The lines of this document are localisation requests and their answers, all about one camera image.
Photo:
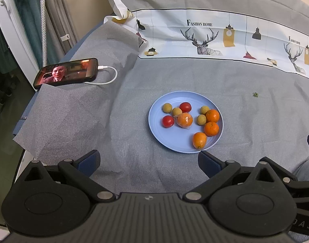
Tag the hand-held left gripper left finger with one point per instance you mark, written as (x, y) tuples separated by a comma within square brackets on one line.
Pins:
[(88, 161)]

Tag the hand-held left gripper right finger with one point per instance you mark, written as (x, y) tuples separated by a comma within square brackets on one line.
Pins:
[(207, 162)]

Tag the oval orange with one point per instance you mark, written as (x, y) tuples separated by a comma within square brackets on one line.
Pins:
[(199, 140)]

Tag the round small orange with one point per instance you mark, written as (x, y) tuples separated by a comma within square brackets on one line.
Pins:
[(212, 116), (211, 128)]

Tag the yellow-green longan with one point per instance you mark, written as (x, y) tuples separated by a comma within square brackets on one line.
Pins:
[(177, 112), (201, 119), (167, 107), (204, 110)]

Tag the plastic-wrapped orange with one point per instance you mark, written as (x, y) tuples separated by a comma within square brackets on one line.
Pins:
[(185, 120)]

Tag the blue plate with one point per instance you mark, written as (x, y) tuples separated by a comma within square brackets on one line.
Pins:
[(159, 136)]

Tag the red cherry tomato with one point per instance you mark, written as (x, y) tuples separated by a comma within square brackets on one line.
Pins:
[(167, 121), (185, 107)]

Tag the grey-blue cloth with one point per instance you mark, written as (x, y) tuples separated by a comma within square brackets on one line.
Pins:
[(307, 169)]

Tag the grey sheet with deer print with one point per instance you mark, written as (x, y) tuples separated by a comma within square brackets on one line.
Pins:
[(129, 131)]

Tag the black smartphone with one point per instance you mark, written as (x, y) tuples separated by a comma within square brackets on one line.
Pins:
[(65, 74)]

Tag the white curtain clip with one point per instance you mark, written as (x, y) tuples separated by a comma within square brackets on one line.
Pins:
[(65, 37)]

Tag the grey curtain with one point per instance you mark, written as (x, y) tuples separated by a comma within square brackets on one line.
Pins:
[(58, 10)]

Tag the teal curtain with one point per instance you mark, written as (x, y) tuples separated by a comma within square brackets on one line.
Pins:
[(27, 17)]

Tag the white hook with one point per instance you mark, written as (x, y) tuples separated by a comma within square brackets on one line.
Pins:
[(3, 2)]

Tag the white door frame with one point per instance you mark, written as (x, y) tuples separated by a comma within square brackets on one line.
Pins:
[(10, 30)]

